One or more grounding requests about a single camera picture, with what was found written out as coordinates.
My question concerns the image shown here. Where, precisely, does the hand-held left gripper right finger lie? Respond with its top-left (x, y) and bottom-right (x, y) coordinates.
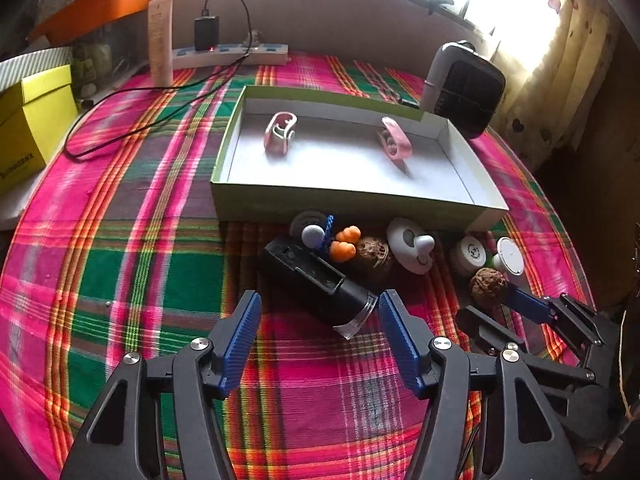
top-left (378, 289), bottom-right (583, 480)

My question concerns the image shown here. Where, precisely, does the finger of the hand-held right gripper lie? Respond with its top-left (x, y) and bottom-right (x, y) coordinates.
top-left (502, 286), bottom-right (621, 361)
top-left (456, 306), bottom-right (601, 398)

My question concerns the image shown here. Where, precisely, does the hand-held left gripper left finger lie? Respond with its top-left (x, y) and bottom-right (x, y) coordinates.
top-left (60, 290), bottom-right (263, 480)

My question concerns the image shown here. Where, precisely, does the brown wrinkled walnut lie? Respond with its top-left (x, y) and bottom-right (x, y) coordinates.
top-left (469, 268), bottom-right (511, 306)
top-left (354, 236), bottom-right (392, 273)

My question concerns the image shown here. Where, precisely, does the white green spool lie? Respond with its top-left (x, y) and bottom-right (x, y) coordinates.
top-left (492, 236), bottom-right (525, 277)

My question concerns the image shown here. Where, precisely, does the white round jar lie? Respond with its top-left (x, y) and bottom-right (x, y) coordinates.
top-left (449, 236), bottom-right (486, 277)

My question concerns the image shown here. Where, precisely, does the green white cardboard box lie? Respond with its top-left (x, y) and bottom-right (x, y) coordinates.
top-left (210, 85), bottom-right (510, 233)

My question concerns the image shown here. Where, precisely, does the white panda face toy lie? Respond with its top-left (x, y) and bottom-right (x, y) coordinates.
top-left (386, 217), bottom-right (435, 275)

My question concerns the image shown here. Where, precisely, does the pink green plaid tablecloth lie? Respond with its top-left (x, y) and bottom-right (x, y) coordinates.
top-left (0, 52), bottom-right (601, 480)

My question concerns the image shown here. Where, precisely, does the grey round knob toy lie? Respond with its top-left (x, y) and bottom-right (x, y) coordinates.
top-left (290, 209), bottom-right (333, 251)

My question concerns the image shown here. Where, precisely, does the pink plastic clip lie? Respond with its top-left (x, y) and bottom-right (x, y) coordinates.
top-left (376, 116), bottom-right (413, 173)
top-left (264, 111), bottom-right (299, 157)

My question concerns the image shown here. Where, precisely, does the black white portable fan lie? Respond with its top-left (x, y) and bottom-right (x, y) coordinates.
top-left (419, 40), bottom-right (507, 140)

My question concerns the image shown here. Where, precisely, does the cream heart print curtain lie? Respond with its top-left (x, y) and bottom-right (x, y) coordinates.
top-left (500, 0), bottom-right (631, 171)

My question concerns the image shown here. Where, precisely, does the white blue power strip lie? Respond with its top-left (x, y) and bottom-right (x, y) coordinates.
top-left (171, 42), bottom-right (290, 70)

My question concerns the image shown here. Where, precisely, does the yellow box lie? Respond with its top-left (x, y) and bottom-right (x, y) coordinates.
top-left (0, 64), bottom-right (80, 196)

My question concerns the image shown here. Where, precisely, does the cream tube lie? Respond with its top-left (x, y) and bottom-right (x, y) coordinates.
top-left (148, 0), bottom-right (175, 87)

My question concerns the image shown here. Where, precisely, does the dark glass tank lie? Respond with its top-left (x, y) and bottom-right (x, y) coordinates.
top-left (70, 15), bottom-right (151, 101)

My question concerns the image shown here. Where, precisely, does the green white striped box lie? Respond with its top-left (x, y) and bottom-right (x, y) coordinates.
top-left (0, 46), bottom-right (75, 92)

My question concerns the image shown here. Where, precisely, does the orange box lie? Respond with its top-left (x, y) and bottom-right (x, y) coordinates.
top-left (27, 0), bottom-right (156, 46)

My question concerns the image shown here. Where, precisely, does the black charger with cable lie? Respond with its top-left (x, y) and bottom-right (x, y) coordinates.
top-left (64, 0), bottom-right (251, 161)

